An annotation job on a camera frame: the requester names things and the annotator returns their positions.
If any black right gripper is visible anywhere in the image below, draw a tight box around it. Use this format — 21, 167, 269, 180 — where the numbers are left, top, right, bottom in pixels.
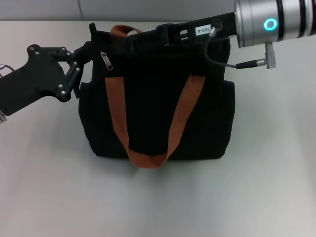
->
155, 11, 239, 46

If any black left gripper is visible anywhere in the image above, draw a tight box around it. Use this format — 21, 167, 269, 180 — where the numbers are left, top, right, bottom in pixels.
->
0, 41, 94, 117

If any silver zipper pull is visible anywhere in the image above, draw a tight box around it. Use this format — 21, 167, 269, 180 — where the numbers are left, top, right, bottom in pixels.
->
99, 50, 115, 72

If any black bag with brown straps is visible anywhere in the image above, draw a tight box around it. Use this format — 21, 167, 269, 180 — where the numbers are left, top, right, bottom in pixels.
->
78, 22, 236, 169

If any left gripper cable with connector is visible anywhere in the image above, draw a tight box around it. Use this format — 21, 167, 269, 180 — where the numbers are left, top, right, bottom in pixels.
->
0, 63, 16, 78

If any gripper cable with connector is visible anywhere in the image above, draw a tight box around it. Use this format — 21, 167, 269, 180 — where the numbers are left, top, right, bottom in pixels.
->
0, 63, 16, 78
204, 26, 277, 70

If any right gripper cable with connector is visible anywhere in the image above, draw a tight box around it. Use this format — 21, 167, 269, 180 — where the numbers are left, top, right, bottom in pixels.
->
204, 26, 277, 70

